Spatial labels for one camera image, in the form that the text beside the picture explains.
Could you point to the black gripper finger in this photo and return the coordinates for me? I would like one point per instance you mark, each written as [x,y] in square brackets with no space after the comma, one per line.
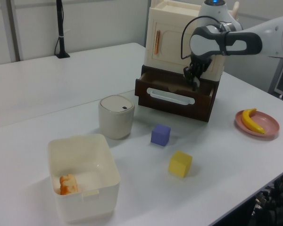
[188,76]
[194,84]

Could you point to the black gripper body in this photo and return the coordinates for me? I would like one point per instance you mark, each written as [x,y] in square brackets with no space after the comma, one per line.
[199,66]

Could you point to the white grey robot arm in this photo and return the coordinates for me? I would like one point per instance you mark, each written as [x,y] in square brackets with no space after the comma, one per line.
[250,42]

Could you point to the dark brown drawer cabinet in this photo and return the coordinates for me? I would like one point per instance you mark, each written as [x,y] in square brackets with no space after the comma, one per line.
[151,69]

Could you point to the yellow toy banana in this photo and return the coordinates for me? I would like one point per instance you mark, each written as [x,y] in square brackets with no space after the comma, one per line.
[248,123]

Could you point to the orange toy bread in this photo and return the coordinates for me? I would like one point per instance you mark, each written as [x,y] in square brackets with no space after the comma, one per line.
[68,186]

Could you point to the cream plastic storage cabinet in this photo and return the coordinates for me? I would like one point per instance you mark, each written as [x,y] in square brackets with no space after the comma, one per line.
[169,47]

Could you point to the purple cube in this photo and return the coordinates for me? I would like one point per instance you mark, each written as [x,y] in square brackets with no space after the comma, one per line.
[160,135]

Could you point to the yellow cube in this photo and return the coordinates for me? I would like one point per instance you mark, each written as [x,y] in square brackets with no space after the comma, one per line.
[179,164]

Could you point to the pink plate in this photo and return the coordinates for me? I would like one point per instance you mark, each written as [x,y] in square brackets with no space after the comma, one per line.
[268,124]

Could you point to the beige lidded trash can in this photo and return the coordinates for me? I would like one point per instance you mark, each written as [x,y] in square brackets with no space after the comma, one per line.
[115,120]

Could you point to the black pole stand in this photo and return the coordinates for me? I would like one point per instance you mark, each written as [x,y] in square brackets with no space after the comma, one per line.
[60,30]

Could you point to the black clutter under table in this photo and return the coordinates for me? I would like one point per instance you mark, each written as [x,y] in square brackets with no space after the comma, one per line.
[278,197]

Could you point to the cream open plastic bin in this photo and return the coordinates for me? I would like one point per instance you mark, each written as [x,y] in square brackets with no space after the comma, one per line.
[94,204]

